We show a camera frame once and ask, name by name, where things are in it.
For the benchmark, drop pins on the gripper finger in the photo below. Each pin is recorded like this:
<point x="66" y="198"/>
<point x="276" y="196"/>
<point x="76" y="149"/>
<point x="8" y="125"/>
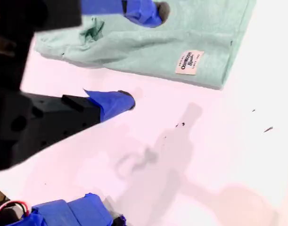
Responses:
<point x="63" y="117"/>
<point x="143" y="14"/>

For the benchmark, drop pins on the pale green T-shirt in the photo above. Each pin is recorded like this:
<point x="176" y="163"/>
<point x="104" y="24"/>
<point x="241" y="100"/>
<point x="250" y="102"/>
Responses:
<point x="181" y="35"/>

